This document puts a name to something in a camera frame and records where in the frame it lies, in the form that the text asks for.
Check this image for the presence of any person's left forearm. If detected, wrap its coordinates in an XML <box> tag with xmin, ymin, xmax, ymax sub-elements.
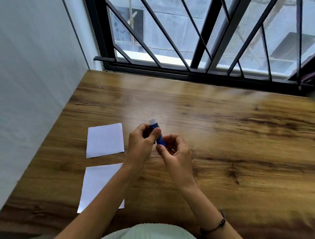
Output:
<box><xmin>55</xmin><ymin>163</ymin><xmax>146</xmax><ymax>239</ymax></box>

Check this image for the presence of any person's right forearm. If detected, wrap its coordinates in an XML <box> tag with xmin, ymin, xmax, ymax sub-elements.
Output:
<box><xmin>178</xmin><ymin>183</ymin><xmax>244</xmax><ymax>239</ymax></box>

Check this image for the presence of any person's left hand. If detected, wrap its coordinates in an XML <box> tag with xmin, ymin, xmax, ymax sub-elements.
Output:
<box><xmin>123</xmin><ymin>123</ymin><xmax>162</xmax><ymax>170</ymax></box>

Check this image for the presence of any blue glue stick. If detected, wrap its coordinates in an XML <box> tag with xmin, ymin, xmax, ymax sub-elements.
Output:
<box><xmin>149</xmin><ymin>118</ymin><xmax>167</xmax><ymax>146</ymax></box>

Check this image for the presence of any black metal window grille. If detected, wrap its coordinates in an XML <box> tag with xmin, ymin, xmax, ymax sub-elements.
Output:
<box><xmin>106</xmin><ymin>0</ymin><xmax>303</xmax><ymax>82</ymax></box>

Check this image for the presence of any large white paper sheet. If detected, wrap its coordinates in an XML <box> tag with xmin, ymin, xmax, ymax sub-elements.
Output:
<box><xmin>77</xmin><ymin>163</ymin><xmax>125</xmax><ymax>214</ymax></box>

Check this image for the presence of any small white paper sheet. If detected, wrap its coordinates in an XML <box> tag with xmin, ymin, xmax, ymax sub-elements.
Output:
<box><xmin>86</xmin><ymin>123</ymin><xmax>125</xmax><ymax>159</ymax></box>

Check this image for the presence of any dark cord bracelet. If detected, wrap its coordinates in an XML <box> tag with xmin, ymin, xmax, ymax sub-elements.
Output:
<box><xmin>199</xmin><ymin>209</ymin><xmax>226</xmax><ymax>235</ymax></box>

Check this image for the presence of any black window frame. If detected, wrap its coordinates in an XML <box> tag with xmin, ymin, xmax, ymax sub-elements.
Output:
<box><xmin>85</xmin><ymin>0</ymin><xmax>315</xmax><ymax>96</ymax></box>

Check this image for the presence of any person's white ribbed clothing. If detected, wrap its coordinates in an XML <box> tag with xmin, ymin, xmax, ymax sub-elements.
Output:
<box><xmin>101</xmin><ymin>223</ymin><xmax>197</xmax><ymax>239</ymax></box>

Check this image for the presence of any person's right hand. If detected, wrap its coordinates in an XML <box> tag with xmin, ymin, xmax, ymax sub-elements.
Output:
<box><xmin>156</xmin><ymin>134</ymin><xmax>197</xmax><ymax>191</ymax></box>

